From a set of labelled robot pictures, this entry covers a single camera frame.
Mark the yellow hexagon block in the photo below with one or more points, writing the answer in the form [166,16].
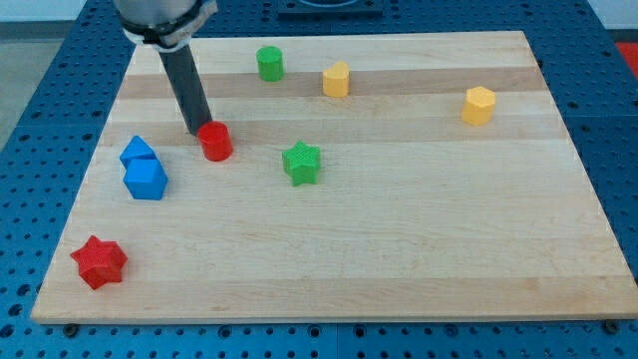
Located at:
[478,106]

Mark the green cylinder block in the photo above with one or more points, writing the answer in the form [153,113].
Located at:
[270,64]

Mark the red cylinder block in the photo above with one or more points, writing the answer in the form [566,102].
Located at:
[215,141]

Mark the yellow heart block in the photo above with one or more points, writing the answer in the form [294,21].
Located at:
[336,80]

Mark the red star block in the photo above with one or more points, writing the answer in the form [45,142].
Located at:
[100,262]

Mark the blue cube block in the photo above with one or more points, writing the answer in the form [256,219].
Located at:
[145,179]

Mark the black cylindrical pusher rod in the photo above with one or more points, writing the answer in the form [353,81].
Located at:
[187,87]

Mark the blue triangle block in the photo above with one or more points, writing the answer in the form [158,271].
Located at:
[136,149]

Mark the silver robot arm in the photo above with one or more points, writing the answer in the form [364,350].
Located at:
[168,27]

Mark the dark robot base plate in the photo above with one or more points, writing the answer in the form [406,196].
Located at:
[330,8]

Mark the green star block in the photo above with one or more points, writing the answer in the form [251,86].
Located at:
[302,163]

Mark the wooden board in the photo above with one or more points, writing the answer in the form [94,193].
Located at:
[415,216]

